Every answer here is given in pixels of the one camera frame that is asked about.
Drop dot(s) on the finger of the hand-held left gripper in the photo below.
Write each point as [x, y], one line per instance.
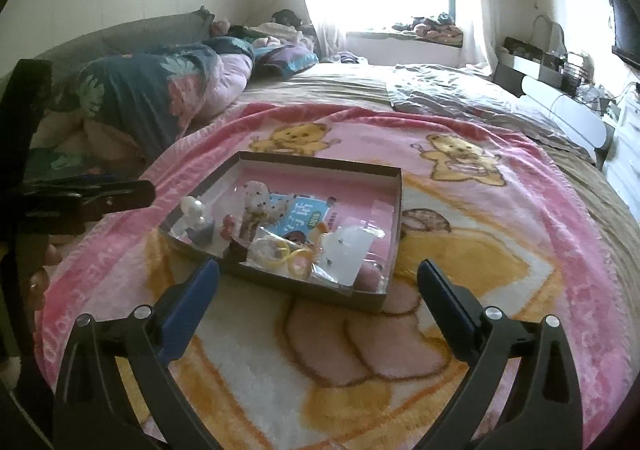
[120, 197]

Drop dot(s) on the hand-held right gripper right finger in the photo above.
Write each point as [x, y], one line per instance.
[445, 305]

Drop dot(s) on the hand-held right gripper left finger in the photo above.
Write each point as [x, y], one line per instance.
[192, 305]

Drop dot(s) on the bag of yellow rings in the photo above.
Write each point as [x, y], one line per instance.
[282, 256]

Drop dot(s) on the clear bag with earring card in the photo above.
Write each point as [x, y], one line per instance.
[345, 250]

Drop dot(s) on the spotted plush toy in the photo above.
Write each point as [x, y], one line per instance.
[260, 200]

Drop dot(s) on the cardboard box with pink lining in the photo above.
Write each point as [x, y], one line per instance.
[360, 190]

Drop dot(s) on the person's left hand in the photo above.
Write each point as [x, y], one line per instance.
[47, 270]

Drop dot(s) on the white pearl hair clip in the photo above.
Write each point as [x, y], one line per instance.
[194, 209]

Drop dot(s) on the pink bear print blanket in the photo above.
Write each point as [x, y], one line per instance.
[500, 230]

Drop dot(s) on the brown hair clip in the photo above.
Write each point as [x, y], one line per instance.
[247, 230]

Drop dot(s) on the dark floral duvet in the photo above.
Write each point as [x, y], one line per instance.
[145, 90]

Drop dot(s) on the grey padded headboard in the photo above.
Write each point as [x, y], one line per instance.
[125, 35]

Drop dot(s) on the white crumpled quilt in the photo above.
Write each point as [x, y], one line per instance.
[460, 90]

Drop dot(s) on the purple and blue pillow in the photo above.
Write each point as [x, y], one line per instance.
[292, 60]

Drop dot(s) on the heap of clothes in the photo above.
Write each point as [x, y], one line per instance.
[280, 32]

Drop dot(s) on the white curved board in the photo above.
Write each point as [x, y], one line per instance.
[565, 105]

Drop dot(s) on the white dresser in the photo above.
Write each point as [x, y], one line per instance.
[627, 150]

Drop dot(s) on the dark desk shelf with clutter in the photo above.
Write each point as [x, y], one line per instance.
[540, 60]

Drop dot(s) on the pile of clothes on sill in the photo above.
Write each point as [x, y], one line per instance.
[430, 29]

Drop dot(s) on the black television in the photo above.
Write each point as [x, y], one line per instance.
[627, 30]

